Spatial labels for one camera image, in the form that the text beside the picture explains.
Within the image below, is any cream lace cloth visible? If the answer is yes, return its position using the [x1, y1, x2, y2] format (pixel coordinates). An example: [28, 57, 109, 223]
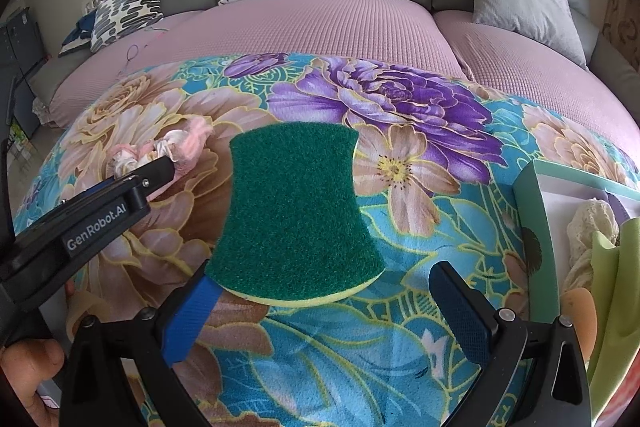
[562, 198, 623, 293]

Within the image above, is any dark grey cabinet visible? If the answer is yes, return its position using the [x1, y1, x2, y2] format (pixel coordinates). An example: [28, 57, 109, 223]
[0, 7, 48, 142]

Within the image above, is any green yellow scouring sponge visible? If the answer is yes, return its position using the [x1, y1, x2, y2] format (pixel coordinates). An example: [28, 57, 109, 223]
[206, 123, 386, 308]

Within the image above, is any pink waffle sofa cover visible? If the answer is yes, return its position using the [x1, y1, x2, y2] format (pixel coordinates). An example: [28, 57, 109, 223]
[50, 0, 471, 130]
[432, 9, 640, 130]

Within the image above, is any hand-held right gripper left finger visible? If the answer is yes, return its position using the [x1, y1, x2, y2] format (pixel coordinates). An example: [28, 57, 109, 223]
[59, 259, 223, 427]

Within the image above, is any yellow-green cloth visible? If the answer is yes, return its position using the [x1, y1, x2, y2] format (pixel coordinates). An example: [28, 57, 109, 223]
[586, 217, 640, 398]

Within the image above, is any dark blue pillow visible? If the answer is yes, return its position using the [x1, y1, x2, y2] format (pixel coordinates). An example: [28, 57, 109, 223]
[57, 14, 101, 58]

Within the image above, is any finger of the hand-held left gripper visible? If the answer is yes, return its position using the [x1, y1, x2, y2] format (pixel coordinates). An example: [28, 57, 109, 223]
[116, 155, 177, 202]

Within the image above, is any pink tie-dye scrunchie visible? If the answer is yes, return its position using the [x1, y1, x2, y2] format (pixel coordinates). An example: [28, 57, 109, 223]
[107, 116, 213, 198]

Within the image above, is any beige makeup puff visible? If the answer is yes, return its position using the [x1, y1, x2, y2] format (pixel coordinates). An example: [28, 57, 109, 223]
[560, 287, 598, 360]

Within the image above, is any person's left hand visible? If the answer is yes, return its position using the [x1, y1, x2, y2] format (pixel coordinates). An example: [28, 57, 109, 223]
[0, 338, 66, 427]

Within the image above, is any thin wire loop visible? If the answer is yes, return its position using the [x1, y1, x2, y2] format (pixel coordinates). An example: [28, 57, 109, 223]
[117, 24, 168, 80]

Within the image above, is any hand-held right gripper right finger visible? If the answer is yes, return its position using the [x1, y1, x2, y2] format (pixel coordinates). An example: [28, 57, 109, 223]
[430, 261, 592, 427]

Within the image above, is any floral printed blanket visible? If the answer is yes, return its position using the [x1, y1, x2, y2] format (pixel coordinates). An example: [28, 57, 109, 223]
[12, 52, 640, 427]

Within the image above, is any white patterned bag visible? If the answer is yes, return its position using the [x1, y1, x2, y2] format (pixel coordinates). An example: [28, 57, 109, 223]
[32, 99, 56, 128]

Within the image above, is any black white patterned pillow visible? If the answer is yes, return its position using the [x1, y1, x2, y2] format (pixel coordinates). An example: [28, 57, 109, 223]
[90, 0, 167, 54]

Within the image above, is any green white carton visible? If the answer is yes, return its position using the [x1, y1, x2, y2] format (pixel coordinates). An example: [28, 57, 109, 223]
[10, 114, 38, 160]

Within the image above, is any teal white shallow box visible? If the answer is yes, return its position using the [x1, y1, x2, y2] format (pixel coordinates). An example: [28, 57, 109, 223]
[512, 158, 640, 427]

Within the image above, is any pink white fluffy towel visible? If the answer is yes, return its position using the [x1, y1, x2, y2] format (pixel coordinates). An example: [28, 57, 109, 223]
[597, 357, 640, 427]

